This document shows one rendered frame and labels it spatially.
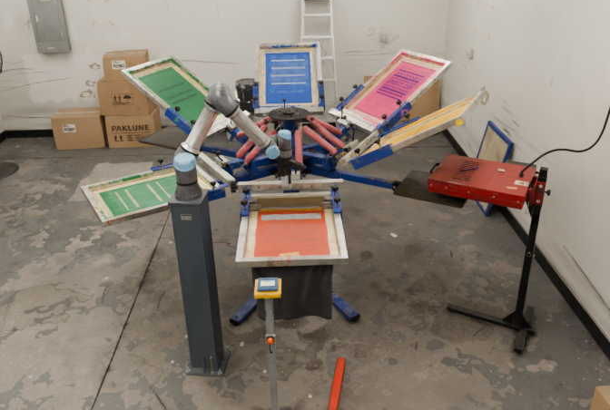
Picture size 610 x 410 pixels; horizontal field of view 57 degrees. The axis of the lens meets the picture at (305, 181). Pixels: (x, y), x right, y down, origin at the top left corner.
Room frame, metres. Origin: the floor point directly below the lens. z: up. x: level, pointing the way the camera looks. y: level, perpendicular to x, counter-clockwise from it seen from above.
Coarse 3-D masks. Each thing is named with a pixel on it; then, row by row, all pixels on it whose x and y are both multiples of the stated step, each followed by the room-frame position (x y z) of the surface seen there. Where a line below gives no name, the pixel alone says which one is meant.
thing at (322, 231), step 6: (294, 210) 3.07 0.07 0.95; (300, 210) 3.07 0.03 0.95; (306, 210) 3.06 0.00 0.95; (312, 210) 3.06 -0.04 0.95; (318, 210) 3.06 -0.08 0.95; (324, 216) 2.99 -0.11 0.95; (318, 222) 2.91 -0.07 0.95; (324, 222) 2.91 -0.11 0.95; (318, 228) 2.85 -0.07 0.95; (324, 228) 2.85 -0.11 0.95; (318, 234) 2.78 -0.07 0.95; (324, 234) 2.77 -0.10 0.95; (324, 240) 2.70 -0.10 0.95; (324, 246) 2.65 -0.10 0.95; (300, 252) 2.59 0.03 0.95; (306, 252) 2.59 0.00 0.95; (312, 252) 2.59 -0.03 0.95; (318, 252) 2.58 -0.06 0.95; (324, 252) 2.58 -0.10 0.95
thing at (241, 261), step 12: (300, 192) 3.25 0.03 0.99; (312, 192) 3.24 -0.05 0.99; (324, 192) 3.24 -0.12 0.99; (336, 216) 2.92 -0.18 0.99; (336, 228) 2.78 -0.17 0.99; (240, 240) 2.67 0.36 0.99; (240, 252) 2.54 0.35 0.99; (240, 264) 2.46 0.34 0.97; (252, 264) 2.46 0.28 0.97; (264, 264) 2.46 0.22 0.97; (276, 264) 2.46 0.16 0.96; (288, 264) 2.46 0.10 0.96; (300, 264) 2.47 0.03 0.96; (312, 264) 2.47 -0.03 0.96; (324, 264) 2.47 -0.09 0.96; (336, 264) 2.47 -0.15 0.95
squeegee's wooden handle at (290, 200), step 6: (258, 198) 3.05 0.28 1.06; (264, 198) 3.05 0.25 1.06; (270, 198) 3.05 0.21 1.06; (276, 198) 3.05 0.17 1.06; (282, 198) 3.05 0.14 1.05; (288, 198) 3.05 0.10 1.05; (294, 198) 3.05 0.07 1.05; (300, 198) 3.05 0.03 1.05; (306, 198) 3.05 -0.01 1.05; (312, 198) 3.05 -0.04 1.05; (318, 198) 3.05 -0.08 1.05; (264, 204) 3.04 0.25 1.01; (270, 204) 3.04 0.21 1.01; (276, 204) 3.05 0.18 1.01; (282, 204) 3.05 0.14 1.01; (288, 204) 3.05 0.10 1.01; (294, 204) 3.05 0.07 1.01; (300, 204) 3.05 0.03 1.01; (306, 204) 3.05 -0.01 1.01; (312, 204) 3.05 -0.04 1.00; (318, 204) 3.05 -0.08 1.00
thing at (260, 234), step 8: (264, 224) 2.90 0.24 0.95; (256, 232) 2.81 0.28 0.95; (264, 232) 2.81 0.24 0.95; (256, 240) 2.72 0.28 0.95; (264, 240) 2.72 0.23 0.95; (256, 248) 2.64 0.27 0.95; (272, 248) 2.64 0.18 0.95; (280, 248) 2.64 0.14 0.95; (288, 248) 2.64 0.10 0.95; (256, 256) 2.56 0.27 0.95; (264, 256) 2.56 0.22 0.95; (272, 256) 2.56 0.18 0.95
